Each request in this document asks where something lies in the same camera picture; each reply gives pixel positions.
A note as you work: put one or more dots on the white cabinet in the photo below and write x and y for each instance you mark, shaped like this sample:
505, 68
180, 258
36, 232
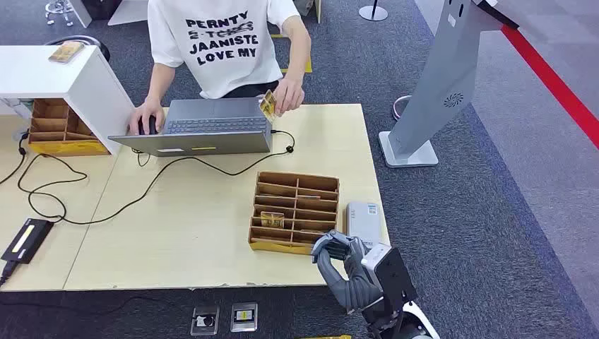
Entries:
128, 14

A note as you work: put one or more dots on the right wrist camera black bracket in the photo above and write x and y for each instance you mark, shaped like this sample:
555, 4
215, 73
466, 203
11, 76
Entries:
374, 257

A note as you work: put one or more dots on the grey kiosk stand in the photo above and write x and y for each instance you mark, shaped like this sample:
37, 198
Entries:
440, 79

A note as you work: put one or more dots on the yellow floor tape line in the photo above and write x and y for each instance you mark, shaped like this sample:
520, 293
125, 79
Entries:
327, 337

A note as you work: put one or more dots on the person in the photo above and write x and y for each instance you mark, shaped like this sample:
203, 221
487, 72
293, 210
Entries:
224, 70

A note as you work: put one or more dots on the cardboard card organizer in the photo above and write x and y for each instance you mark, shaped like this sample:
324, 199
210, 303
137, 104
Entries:
299, 206
51, 124

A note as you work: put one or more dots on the grey laptop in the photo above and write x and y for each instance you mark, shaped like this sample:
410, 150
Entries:
210, 140

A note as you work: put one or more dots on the steel floor socket plate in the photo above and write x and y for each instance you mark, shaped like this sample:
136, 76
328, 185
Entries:
204, 320

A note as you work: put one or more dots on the grey stanchion base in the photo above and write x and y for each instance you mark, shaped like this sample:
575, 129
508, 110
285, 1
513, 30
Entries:
373, 13

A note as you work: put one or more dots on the gold ID card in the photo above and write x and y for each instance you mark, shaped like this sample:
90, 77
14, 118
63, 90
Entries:
268, 106

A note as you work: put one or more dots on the floor socket plate yellow label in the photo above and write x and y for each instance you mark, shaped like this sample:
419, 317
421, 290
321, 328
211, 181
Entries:
244, 317

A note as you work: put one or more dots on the black adapter yellow label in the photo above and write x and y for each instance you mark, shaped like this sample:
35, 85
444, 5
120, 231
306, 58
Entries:
25, 241

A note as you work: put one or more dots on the person's right forearm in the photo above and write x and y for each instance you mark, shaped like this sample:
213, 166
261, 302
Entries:
159, 84

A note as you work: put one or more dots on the black computer mouse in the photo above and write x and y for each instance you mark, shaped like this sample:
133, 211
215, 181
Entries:
150, 126

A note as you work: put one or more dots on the person's right hand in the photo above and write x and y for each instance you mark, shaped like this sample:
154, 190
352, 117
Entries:
145, 110

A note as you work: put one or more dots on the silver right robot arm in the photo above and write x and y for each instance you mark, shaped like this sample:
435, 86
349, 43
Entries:
360, 295

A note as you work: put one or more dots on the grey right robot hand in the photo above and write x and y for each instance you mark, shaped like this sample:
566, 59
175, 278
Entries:
334, 243

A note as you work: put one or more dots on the person's left hand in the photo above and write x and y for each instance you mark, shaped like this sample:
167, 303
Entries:
288, 93

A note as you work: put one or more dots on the white desk shelf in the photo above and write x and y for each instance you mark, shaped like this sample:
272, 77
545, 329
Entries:
47, 70

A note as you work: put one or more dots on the red barrier belt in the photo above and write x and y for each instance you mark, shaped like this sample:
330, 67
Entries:
552, 82

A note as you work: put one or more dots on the chrome chair base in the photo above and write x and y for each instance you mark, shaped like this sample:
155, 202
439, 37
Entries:
59, 7

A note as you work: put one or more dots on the person's left forearm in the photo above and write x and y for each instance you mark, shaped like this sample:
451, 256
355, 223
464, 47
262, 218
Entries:
299, 51

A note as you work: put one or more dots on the black round stool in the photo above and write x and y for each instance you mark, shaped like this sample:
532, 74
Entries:
96, 47

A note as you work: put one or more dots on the beige board stand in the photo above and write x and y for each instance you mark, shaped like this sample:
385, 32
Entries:
318, 14

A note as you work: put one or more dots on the grey card reader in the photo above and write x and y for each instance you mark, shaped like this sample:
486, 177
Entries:
364, 222

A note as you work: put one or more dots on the gold card stack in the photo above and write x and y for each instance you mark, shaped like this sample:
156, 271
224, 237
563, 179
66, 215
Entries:
66, 51

